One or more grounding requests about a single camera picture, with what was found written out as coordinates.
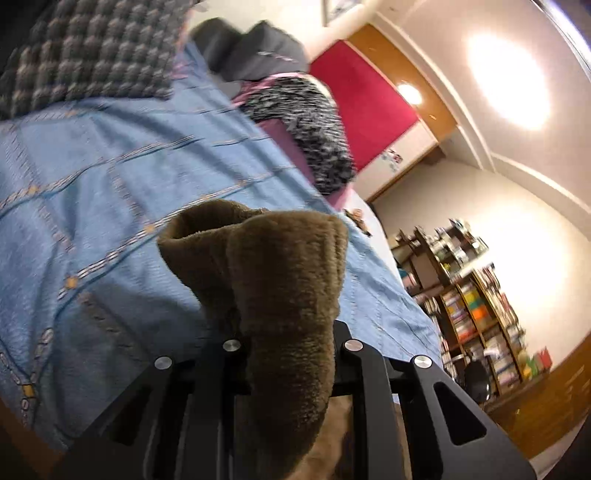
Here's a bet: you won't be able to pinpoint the brown fleece pants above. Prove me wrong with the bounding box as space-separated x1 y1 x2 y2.
157 200 349 479

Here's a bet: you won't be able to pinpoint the black office chair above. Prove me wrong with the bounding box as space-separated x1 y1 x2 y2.
452 355 494 406

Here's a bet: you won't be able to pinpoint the wooden bookshelf with books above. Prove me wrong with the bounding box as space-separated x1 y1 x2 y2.
418 264 553 404

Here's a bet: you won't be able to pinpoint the wooden wardrobe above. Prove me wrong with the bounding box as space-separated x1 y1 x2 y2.
487 338 591 459

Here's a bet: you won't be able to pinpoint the blue patterned bedspread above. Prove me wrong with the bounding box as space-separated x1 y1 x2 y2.
0 41 445 453

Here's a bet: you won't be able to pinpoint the wooden desk with shelf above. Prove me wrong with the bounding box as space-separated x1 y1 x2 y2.
390 219 489 297

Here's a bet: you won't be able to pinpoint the small doll on bed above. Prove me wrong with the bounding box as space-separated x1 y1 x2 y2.
342 209 372 237

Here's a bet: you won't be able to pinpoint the pink pillow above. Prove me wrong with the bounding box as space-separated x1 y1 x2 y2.
232 73 356 210

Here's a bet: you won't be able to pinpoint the leopard print blanket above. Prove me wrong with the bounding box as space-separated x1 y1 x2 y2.
235 74 356 196

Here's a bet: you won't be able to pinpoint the grey tufted headboard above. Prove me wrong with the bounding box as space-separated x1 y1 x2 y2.
191 18 310 82

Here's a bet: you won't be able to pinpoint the plaid cloth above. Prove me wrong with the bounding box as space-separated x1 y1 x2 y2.
1 0 194 120

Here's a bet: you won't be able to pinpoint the red wall panel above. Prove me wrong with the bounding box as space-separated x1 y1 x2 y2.
310 40 419 171

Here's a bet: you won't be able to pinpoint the framed wall picture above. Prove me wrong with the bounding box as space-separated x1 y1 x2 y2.
322 0 363 27

